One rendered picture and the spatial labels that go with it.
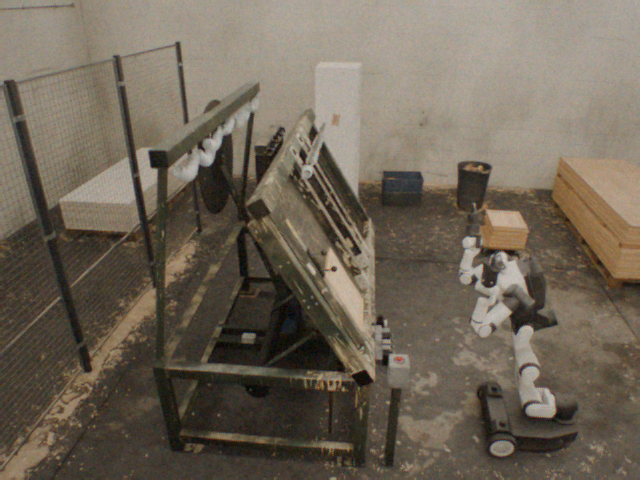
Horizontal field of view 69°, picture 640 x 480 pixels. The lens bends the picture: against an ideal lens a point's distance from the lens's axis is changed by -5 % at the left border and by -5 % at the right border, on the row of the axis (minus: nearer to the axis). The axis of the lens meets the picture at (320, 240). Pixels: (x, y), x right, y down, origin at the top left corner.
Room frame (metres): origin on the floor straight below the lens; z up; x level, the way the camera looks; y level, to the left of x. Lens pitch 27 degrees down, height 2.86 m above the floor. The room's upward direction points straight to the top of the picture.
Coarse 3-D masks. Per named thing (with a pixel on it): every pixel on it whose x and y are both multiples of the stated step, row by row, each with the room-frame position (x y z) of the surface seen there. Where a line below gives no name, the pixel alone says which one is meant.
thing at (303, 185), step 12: (300, 168) 3.12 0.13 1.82; (300, 180) 3.12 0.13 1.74; (300, 192) 3.11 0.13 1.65; (312, 192) 3.12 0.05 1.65; (312, 204) 3.11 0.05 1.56; (324, 216) 3.10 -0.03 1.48; (324, 228) 3.10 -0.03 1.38; (336, 228) 3.13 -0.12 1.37; (336, 240) 3.09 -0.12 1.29; (348, 252) 3.08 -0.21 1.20; (360, 276) 3.07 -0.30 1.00
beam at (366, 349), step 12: (372, 228) 4.25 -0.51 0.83; (372, 240) 3.99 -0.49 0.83; (372, 252) 3.75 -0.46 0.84; (372, 264) 3.54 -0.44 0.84; (372, 276) 3.35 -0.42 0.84; (372, 288) 3.17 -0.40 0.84; (372, 300) 3.00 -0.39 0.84; (360, 348) 2.39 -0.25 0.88; (372, 348) 2.45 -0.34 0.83; (372, 360) 2.34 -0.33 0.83; (360, 372) 2.19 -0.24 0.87; (372, 372) 2.23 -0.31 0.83; (360, 384) 2.19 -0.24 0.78
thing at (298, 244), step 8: (288, 232) 2.48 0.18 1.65; (296, 240) 2.48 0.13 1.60; (296, 248) 2.48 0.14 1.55; (304, 248) 2.49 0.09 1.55; (304, 256) 2.47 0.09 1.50; (312, 264) 2.47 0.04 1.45; (320, 280) 2.46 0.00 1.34; (328, 288) 2.46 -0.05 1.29; (336, 296) 2.47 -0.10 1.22; (336, 304) 2.45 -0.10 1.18; (344, 312) 2.45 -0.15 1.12; (344, 320) 2.45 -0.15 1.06; (352, 320) 2.47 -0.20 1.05; (352, 328) 2.44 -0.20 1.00; (360, 336) 2.44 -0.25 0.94
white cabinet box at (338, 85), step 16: (320, 64) 6.92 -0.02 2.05; (336, 64) 6.92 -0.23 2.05; (352, 64) 6.92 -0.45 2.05; (320, 80) 6.59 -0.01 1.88; (336, 80) 6.57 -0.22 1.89; (352, 80) 6.54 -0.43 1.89; (320, 96) 6.59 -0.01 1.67; (336, 96) 6.56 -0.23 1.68; (352, 96) 6.54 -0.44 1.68; (320, 112) 6.59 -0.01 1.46; (336, 112) 6.56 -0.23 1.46; (352, 112) 6.53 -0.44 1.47; (336, 128) 6.56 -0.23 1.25; (352, 128) 6.53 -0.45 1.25; (336, 144) 6.56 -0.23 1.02; (352, 144) 6.53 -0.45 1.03; (336, 160) 6.56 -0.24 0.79; (352, 160) 6.53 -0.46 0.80; (352, 176) 6.53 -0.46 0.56
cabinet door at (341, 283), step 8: (328, 248) 2.94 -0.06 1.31; (328, 256) 2.82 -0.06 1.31; (328, 264) 2.73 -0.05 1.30; (336, 264) 2.87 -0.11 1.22; (328, 272) 2.65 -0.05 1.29; (336, 272) 2.78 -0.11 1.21; (344, 272) 2.91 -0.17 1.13; (328, 280) 2.58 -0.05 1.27; (336, 280) 2.70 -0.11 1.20; (344, 280) 2.83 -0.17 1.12; (336, 288) 2.61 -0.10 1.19; (344, 288) 2.74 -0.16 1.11; (352, 288) 2.87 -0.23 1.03; (344, 296) 2.65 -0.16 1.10; (352, 296) 2.78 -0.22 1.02; (360, 296) 2.92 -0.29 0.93; (344, 304) 2.57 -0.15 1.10; (352, 304) 2.69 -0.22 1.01; (360, 304) 2.82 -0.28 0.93; (352, 312) 2.60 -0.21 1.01; (360, 312) 2.73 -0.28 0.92; (360, 320) 2.64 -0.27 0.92; (360, 328) 2.56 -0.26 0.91
